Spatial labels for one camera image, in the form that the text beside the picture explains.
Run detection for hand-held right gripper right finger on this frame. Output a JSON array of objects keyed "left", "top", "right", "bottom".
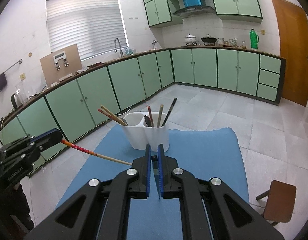
[{"left": 158, "top": 144, "right": 282, "bottom": 240}]

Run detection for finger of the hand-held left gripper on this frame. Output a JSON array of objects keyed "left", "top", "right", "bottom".
[
  {"left": 29, "top": 128, "right": 63, "bottom": 155},
  {"left": 0, "top": 135, "right": 36, "bottom": 154}
]

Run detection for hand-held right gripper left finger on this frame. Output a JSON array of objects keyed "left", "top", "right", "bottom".
[{"left": 24, "top": 144, "right": 152, "bottom": 240}]

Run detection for black chopstick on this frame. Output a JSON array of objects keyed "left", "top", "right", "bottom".
[
  {"left": 161, "top": 97, "right": 178, "bottom": 127},
  {"left": 151, "top": 155, "right": 162, "bottom": 202}
]

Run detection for white two-compartment utensil holder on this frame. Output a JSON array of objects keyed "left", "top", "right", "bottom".
[{"left": 121, "top": 112, "right": 170, "bottom": 152}]

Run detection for red patterned wooden chopstick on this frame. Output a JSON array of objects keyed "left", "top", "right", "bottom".
[
  {"left": 100, "top": 105, "right": 128, "bottom": 126},
  {"left": 97, "top": 109, "right": 125, "bottom": 126},
  {"left": 61, "top": 140, "right": 132, "bottom": 166}
]

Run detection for olive brown chopstick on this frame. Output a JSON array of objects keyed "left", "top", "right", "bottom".
[{"left": 157, "top": 104, "right": 164, "bottom": 128}]

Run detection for person's left forearm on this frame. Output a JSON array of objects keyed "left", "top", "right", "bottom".
[{"left": 0, "top": 180, "right": 35, "bottom": 233}]

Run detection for steel electric kettle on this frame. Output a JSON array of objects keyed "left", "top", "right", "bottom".
[{"left": 11, "top": 93, "right": 22, "bottom": 108}]

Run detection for blue table mat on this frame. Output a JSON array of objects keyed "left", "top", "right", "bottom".
[{"left": 55, "top": 125, "right": 250, "bottom": 240}]

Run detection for clear glass pitcher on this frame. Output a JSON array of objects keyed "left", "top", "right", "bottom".
[{"left": 16, "top": 84, "right": 27, "bottom": 103}]

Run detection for green base cabinet run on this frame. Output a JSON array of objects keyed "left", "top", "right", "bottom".
[{"left": 0, "top": 47, "right": 286, "bottom": 178}]

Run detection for metal towel bar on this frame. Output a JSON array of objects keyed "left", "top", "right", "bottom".
[{"left": 0, "top": 59, "right": 23, "bottom": 80}]

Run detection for white device on board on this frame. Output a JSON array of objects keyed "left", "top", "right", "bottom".
[{"left": 53, "top": 51, "right": 70, "bottom": 71}]

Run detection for cloths on counter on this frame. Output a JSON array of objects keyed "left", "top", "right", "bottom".
[{"left": 87, "top": 62, "right": 106, "bottom": 70}]

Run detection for kitchen faucet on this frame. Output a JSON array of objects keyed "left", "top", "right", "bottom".
[{"left": 114, "top": 38, "right": 124, "bottom": 57}]

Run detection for white window blind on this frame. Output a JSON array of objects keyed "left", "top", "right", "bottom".
[{"left": 46, "top": 0, "right": 128, "bottom": 60}]

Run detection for brown wooden stool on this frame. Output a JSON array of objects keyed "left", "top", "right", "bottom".
[{"left": 256, "top": 180, "right": 297, "bottom": 227}]

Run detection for black wok with lid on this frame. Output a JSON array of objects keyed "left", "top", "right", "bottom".
[{"left": 201, "top": 34, "right": 217, "bottom": 46}]

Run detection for row of glass jars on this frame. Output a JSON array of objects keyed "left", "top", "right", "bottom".
[{"left": 217, "top": 38, "right": 247, "bottom": 48}]

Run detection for green thermos flask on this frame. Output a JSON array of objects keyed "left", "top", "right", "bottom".
[{"left": 249, "top": 29, "right": 259, "bottom": 50}]

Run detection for range hood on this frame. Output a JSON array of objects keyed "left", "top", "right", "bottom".
[{"left": 172, "top": 6, "right": 216, "bottom": 18}]

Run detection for brown wooden door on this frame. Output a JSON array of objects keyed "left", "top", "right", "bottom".
[{"left": 270, "top": 0, "right": 308, "bottom": 107}]

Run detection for green wall cabinet unit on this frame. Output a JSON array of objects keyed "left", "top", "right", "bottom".
[{"left": 141, "top": 0, "right": 263, "bottom": 27}]

